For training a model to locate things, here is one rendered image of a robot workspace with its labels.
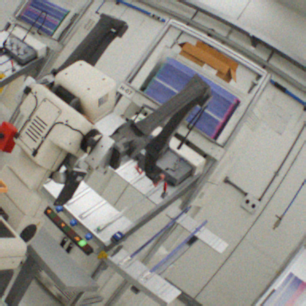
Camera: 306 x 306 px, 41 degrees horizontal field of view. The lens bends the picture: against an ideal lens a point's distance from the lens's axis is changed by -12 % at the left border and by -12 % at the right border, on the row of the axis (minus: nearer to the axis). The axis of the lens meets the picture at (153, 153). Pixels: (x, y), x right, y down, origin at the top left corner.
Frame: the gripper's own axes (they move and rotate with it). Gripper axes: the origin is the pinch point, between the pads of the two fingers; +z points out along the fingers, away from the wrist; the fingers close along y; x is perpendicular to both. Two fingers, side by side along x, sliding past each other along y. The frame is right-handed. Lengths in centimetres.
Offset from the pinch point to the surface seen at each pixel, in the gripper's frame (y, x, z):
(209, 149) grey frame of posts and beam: -7.0, -39.5, 3.9
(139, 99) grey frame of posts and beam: 45, -39, 5
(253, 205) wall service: -22, -115, 127
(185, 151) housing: 3.3, -32.0, 9.0
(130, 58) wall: 165, -152, 106
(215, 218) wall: 0, -96, 150
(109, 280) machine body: -12, 40, 49
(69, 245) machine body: 21, 41, 51
